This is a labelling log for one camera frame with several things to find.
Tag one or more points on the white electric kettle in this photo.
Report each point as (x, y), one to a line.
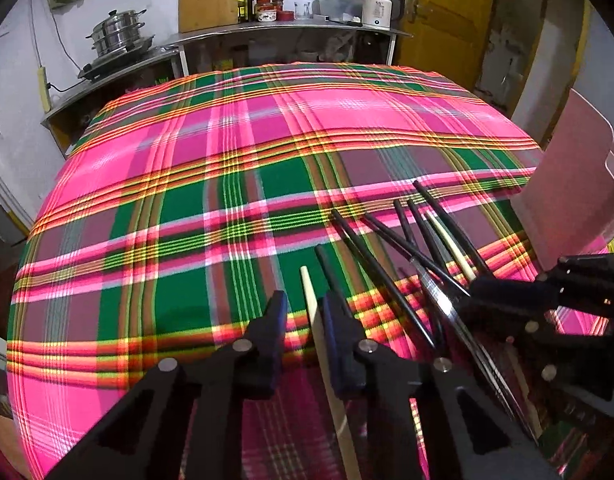
(382, 14)

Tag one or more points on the red lidded jar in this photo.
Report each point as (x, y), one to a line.
(267, 11)

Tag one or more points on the black chopstick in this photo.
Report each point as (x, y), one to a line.
(427, 235)
(332, 279)
(454, 229)
(404, 223)
(385, 280)
(412, 252)

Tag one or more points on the yellow power strip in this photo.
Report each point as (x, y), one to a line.
(44, 89)

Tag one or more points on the clear acrylic utensil holder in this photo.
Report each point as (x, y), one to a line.
(567, 206)

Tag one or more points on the black induction cooker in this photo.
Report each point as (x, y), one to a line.
(112, 61)

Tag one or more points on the light wooden chopstick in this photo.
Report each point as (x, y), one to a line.
(336, 406)
(453, 247)

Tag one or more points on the yellow wooden door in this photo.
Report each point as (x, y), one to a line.
(445, 37)

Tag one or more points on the stainless steel steamer pot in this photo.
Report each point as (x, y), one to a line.
(117, 31)

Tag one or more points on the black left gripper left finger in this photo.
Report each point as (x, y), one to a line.
(185, 420)

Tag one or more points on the pink plaid tablecloth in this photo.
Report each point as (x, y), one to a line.
(186, 205)

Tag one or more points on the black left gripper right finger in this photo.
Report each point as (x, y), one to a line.
(423, 422)

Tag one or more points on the metal kitchen shelf table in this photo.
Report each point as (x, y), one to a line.
(219, 48)

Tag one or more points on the clear plastic storage box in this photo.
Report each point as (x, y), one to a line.
(339, 11)

